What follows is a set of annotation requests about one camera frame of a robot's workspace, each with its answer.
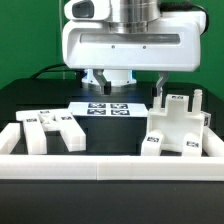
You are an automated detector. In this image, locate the white marker sheet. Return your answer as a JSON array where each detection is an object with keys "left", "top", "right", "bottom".
[{"left": 68, "top": 102, "right": 148, "bottom": 117}]

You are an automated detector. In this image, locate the white chair seat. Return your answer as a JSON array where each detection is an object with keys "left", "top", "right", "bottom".
[{"left": 146, "top": 89, "right": 204, "bottom": 151}]

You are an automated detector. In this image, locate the white tagged cube far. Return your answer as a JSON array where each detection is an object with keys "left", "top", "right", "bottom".
[{"left": 202, "top": 111, "right": 211, "bottom": 127}]

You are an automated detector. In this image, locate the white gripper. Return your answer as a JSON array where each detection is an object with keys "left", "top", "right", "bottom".
[{"left": 62, "top": 0, "right": 206, "bottom": 97}]

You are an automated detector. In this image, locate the white chair back frame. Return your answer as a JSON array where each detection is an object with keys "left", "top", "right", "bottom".
[{"left": 16, "top": 109, "right": 86, "bottom": 155}]

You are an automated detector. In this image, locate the white U-shaped fence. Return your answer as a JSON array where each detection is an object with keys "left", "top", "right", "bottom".
[{"left": 0, "top": 123, "right": 224, "bottom": 181}]

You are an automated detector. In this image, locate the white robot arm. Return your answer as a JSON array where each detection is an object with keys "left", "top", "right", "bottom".
[{"left": 62, "top": 0, "right": 209, "bottom": 96}]

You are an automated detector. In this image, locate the black cable bundle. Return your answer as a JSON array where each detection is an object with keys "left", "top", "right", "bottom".
[{"left": 29, "top": 63, "right": 68, "bottom": 80}]

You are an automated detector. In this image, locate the white hanging cable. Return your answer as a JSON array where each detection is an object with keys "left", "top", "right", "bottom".
[{"left": 58, "top": 0, "right": 66, "bottom": 80}]

